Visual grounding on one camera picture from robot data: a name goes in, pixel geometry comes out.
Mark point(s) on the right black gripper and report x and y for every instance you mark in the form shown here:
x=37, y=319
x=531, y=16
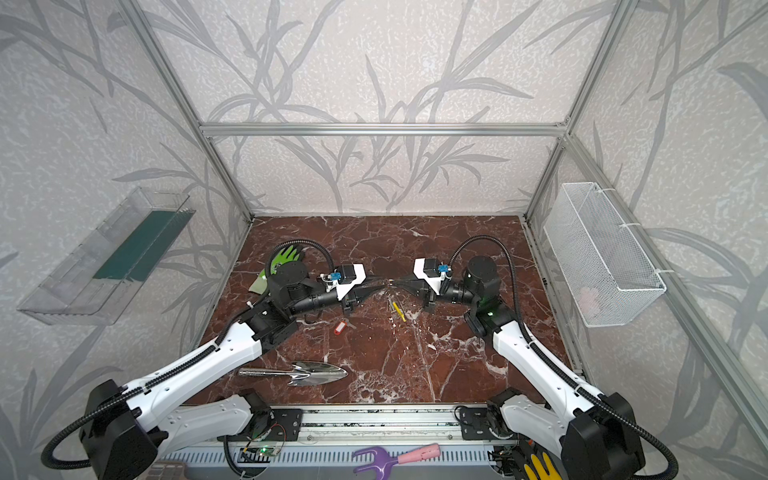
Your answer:
x=427, y=291

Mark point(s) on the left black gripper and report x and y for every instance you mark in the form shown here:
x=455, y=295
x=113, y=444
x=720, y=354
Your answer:
x=350, y=295

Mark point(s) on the small red key cap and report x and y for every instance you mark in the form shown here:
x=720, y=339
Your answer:
x=340, y=327

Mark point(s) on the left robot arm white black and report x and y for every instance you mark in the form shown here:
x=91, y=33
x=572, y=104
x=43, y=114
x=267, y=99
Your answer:
x=125, y=429

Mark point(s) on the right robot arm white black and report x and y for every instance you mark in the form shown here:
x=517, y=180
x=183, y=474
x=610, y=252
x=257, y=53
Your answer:
x=594, y=435

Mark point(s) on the silver garden trowel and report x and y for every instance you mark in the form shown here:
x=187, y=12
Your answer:
x=302, y=373

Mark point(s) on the green work glove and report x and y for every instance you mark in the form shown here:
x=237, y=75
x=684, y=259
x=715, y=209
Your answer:
x=287, y=254

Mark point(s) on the purple pink garden fork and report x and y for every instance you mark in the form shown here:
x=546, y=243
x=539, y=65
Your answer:
x=383, y=462

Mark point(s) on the small green circuit board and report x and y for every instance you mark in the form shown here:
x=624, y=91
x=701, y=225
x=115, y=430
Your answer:
x=262, y=454

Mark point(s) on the yellow black glove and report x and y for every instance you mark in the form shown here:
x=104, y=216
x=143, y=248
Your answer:
x=532, y=462

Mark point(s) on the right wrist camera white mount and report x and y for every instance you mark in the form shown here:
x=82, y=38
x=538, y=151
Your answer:
x=434, y=273

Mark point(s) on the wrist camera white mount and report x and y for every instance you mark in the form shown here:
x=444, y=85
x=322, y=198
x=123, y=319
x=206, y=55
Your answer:
x=434, y=273
x=343, y=279

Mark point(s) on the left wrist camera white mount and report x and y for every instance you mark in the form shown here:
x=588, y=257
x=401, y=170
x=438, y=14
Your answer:
x=343, y=279

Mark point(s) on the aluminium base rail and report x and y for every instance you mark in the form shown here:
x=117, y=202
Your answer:
x=322, y=425

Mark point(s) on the white wire basket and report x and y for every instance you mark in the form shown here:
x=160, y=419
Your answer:
x=609, y=275

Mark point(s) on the clear plastic wall tray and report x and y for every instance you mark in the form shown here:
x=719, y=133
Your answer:
x=95, y=283

